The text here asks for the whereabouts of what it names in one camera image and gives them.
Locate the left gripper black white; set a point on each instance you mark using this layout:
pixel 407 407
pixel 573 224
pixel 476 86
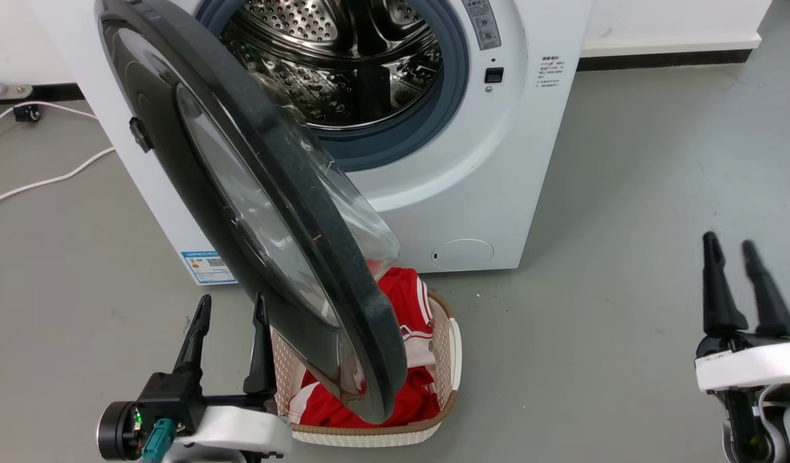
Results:
pixel 176 395

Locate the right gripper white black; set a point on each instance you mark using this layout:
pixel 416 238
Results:
pixel 749 366

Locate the dark grey round washer door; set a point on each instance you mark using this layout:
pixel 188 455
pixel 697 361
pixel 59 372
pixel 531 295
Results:
pixel 334 247

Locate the white front-load washing machine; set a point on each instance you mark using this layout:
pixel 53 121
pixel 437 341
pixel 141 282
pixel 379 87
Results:
pixel 478 186

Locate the grey-blue rubber door gasket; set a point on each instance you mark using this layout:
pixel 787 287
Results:
pixel 437 119

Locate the black door lock socket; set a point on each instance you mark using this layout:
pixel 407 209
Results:
pixel 494 75

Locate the blue energy label sticker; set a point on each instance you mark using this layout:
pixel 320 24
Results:
pixel 208 267

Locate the red and white garment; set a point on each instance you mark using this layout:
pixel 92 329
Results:
pixel 409 303

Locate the white woven laundry basket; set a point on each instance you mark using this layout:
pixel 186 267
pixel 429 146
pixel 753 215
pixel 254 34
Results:
pixel 444 350

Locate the oval drain filter cover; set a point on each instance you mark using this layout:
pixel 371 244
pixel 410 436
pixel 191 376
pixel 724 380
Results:
pixel 462 254

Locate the perforated steel washer drum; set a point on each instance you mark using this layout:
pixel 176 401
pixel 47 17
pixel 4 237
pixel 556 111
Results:
pixel 343 83

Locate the small printed warning label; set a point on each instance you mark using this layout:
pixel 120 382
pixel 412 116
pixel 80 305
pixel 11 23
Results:
pixel 552 71

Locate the small black floor plug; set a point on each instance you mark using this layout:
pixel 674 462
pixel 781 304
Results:
pixel 27 114

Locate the grey instruction sticker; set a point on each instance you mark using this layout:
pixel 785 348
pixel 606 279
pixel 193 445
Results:
pixel 484 24

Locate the black cylindrical wrist camera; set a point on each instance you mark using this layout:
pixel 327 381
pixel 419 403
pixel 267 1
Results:
pixel 115 431

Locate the grey metal floor bracket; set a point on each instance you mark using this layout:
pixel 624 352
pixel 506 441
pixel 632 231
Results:
pixel 6 90

